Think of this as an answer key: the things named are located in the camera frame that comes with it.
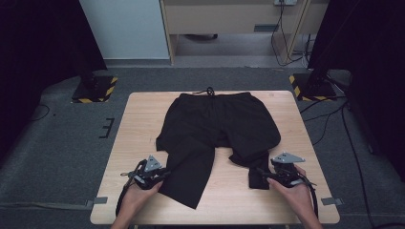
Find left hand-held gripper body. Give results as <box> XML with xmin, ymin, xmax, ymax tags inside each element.
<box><xmin>119</xmin><ymin>155</ymin><xmax>164</xmax><ymax>191</ymax></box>

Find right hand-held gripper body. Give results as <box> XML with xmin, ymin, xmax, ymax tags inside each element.
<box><xmin>269</xmin><ymin>152</ymin><xmax>307</xmax><ymax>189</ymax></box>

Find black pants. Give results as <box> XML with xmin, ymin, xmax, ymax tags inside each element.
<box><xmin>155</xmin><ymin>86</ymin><xmax>282</xmax><ymax>210</ymax></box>

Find person's left hand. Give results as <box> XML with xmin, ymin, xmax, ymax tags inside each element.
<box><xmin>121</xmin><ymin>180</ymin><xmax>164</xmax><ymax>218</ymax></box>

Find person's right hand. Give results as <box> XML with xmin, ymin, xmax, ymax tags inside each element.
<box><xmin>266</xmin><ymin>164</ymin><xmax>312</xmax><ymax>219</ymax></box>

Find grey floor tape strip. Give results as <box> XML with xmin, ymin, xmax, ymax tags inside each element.
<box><xmin>320</xmin><ymin>197</ymin><xmax>345</xmax><ymax>207</ymax></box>
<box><xmin>84</xmin><ymin>196</ymin><xmax>109</xmax><ymax>208</ymax></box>

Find striped-edge black stand base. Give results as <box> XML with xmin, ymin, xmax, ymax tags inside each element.
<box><xmin>71</xmin><ymin>74</ymin><xmax>119</xmax><ymax>104</ymax></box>
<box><xmin>288</xmin><ymin>73</ymin><xmax>338</xmax><ymax>102</ymax></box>

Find black curtain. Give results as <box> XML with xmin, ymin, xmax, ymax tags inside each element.
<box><xmin>307</xmin><ymin>0</ymin><xmax>405</xmax><ymax>184</ymax></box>
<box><xmin>0</xmin><ymin>0</ymin><xmax>108</xmax><ymax>163</ymax></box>

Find white cabinet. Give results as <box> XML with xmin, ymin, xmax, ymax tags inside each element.
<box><xmin>78</xmin><ymin>0</ymin><xmax>171</xmax><ymax>61</ymax></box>

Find beige wooden desk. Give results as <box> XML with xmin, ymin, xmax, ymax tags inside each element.
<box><xmin>160</xmin><ymin>0</ymin><xmax>330</xmax><ymax>67</ymax></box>

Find left hand-held gripper black cable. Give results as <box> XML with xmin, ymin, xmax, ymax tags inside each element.
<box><xmin>115</xmin><ymin>159</ymin><xmax>148</xmax><ymax>218</ymax></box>

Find hand-held gripper black cable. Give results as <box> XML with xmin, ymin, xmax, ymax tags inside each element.
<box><xmin>115</xmin><ymin>159</ymin><xmax>148</xmax><ymax>218</ymax></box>
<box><xmin>295</xmin><ymin>173</ymin><xmax>320</xmax><ymax>219</ymax></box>

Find right hand-held gripper black cable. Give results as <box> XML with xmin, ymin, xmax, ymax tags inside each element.
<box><xmin>295</xmin><ymin>173</ymin><xmax>320</xmax><ymax>219</ymax></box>

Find long black floor cable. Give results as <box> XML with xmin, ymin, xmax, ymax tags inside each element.
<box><xmin>339</xmin><ymin>104</ymin><xmax>405</xmax><ymax>229</ymax></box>

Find black metal stand post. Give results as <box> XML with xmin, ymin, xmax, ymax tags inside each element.
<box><xmin>306</xmin><ymin>41</ymin><xmax>335</xmax><ymax>92</ymax></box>

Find thin black floor cable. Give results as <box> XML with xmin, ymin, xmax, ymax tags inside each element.
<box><xmin>29</xmin><ymin>103</ymin><xmax>52</xmax><ymax>123</ymax></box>

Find black hanging cables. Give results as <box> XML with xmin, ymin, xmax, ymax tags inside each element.
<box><xmin>269</xmin><ymin>2</ymin><xmax>312</xmax><ymax>68</ymax></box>

